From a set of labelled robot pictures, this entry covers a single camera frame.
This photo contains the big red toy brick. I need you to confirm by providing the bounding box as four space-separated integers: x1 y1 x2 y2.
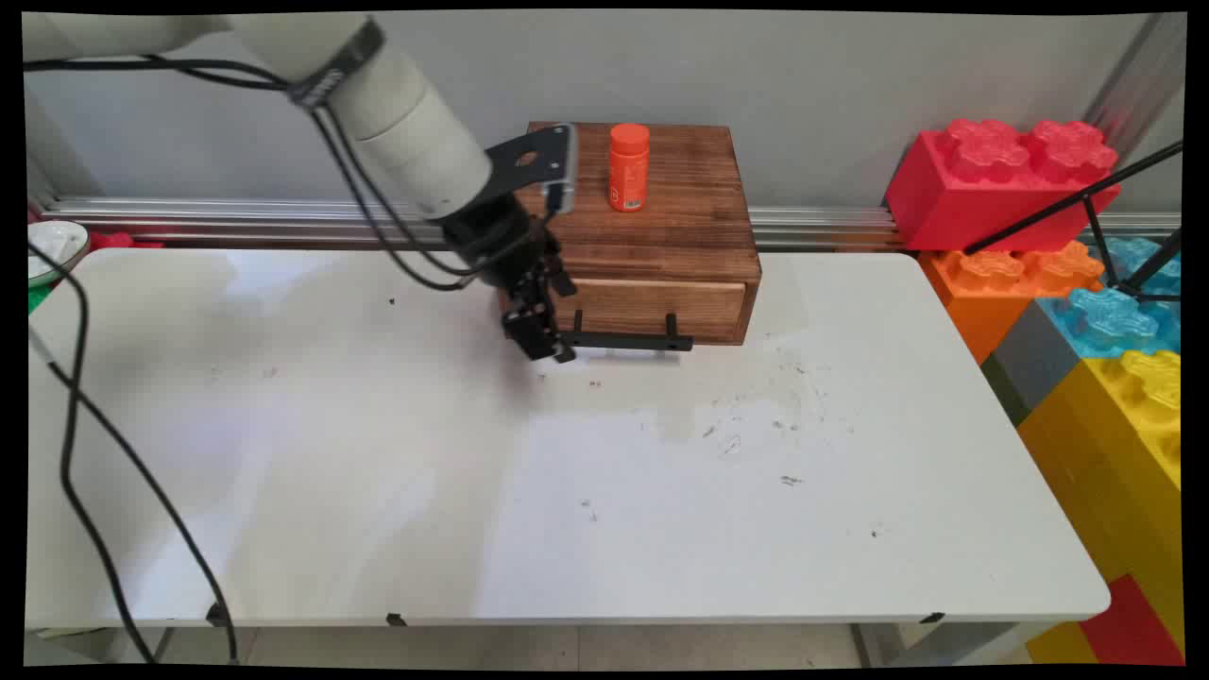
885 118 1124 254

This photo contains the big orange toy brick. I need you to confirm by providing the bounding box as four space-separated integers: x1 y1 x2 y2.
918 240 1106 366

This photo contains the wooden drawer with black handle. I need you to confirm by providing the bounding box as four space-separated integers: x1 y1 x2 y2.
551 278 749 356

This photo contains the big grey toy brick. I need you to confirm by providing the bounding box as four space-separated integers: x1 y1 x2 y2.
980 299 1083 427

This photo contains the small red toy brick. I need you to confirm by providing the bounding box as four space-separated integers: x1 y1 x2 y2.
1079 573 1184 665

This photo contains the black cable over table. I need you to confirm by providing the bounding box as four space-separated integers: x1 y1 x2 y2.
27 241 243 664

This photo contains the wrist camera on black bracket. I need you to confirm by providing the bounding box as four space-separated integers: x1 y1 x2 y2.
484 123 578 216

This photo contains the orange plastic bottle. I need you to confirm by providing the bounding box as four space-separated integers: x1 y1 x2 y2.
608 124 652 213

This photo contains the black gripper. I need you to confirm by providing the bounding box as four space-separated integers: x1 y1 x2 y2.
442 194 578 366

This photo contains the aluminium frame post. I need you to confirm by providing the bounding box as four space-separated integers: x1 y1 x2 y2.
1081 13 1187 154

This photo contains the big translucent blue toy brick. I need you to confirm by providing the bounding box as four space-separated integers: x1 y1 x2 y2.
1037 236 1183 361

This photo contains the white bowl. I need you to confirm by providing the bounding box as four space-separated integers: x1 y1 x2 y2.
27 220 91 288

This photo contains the black tripod stand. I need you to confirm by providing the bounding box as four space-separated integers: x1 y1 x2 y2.
962 142 1184 304

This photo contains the grey velcro strap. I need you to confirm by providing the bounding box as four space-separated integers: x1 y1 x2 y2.
287 18 387 111

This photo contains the dark wooden drawer cabinet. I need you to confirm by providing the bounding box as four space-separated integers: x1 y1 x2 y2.
498 121 763 347

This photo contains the big yellow toy brick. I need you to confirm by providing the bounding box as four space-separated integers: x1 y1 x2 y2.
1017 350 1183 655

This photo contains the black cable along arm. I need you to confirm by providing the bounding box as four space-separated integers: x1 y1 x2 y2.
24 54 560 293

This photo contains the aluminium rail along wall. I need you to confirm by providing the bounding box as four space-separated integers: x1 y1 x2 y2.
42 196 1183 252

